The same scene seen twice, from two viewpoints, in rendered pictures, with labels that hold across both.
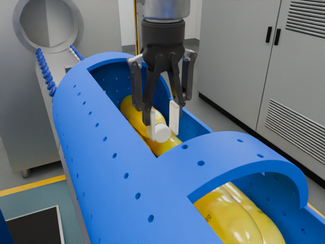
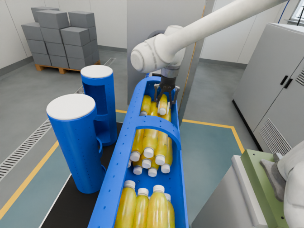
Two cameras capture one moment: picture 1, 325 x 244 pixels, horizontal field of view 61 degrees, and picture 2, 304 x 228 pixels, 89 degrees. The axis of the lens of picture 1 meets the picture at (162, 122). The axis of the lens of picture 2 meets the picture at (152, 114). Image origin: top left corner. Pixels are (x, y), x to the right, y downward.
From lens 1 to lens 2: 40 cm
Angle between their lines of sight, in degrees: 24
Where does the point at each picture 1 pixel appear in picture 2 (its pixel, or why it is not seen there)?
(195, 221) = (132, 131)
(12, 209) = (122, 119)
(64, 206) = not seen: hidden behind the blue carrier
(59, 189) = not seen: hidden behind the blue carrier
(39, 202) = not seen: hidden behind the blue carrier
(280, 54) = (285, 94)
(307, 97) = (289, 125)
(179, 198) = (134, 126)
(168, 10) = (167, 74)
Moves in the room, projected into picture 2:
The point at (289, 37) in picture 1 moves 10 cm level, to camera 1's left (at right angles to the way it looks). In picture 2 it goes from (295, 86) to (285, 83)
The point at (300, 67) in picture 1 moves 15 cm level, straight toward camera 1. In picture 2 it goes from (293, 106) to (287, 110)
